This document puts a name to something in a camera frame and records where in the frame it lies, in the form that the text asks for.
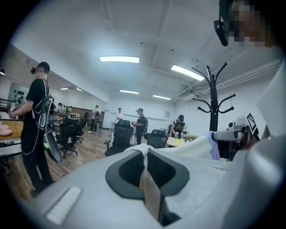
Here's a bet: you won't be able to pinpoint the black coat rack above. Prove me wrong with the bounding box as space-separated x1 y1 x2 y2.
191 63 236 132

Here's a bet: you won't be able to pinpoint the pink plate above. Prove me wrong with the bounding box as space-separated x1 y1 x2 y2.
0 125 13 136

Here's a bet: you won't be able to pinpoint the light wooden table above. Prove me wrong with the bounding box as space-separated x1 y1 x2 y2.
166 133 198 148

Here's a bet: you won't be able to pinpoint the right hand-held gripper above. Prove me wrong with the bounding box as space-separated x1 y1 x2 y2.
212 111 261 151

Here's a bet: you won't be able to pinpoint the person's white shirt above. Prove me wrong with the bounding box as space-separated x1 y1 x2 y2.
256 59 286 139

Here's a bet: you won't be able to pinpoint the grey wall board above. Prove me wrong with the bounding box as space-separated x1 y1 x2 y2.
9 82 30 106

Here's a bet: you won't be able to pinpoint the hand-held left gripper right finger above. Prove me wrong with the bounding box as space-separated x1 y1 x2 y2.
147 149 233 229

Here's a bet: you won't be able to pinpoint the round grey disc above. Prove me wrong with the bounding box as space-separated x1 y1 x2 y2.
43 127 63 164

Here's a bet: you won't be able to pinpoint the white clothes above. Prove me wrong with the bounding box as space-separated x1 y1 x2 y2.
124 131 222 222

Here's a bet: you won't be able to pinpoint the black office chair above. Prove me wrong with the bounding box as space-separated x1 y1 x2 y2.
146 129 168 149
104 119 135 157
76 111 89 144
56 117 81 159

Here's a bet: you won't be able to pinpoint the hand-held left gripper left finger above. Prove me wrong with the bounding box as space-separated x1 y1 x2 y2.
22 150 162 229

